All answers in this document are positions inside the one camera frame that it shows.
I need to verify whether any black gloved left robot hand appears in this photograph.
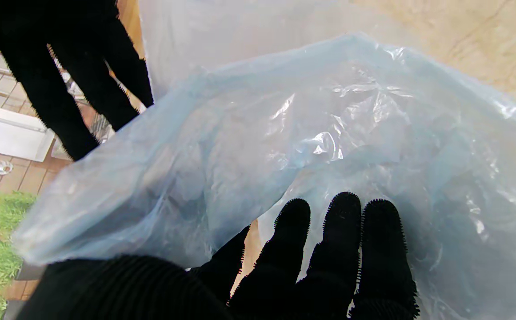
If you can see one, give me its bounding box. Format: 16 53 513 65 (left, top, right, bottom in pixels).
16 191 420 320

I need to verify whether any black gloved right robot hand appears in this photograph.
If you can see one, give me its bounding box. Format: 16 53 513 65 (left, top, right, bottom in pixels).
0 0 155 194

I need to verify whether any clear bubble film sheet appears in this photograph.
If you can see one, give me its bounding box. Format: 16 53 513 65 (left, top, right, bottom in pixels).
11 0 516 320

